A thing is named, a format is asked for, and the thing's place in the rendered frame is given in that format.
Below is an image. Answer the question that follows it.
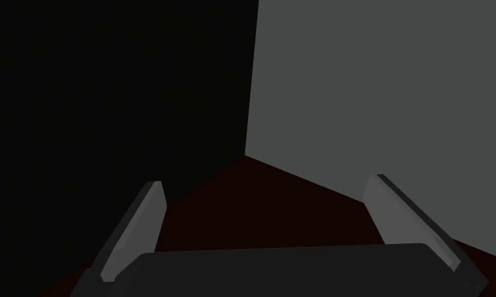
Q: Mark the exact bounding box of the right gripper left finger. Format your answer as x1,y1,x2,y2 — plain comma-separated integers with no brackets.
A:
91,180,168,283

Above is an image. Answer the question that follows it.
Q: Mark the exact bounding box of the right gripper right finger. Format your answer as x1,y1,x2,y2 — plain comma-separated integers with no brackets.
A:
362,173,468,273

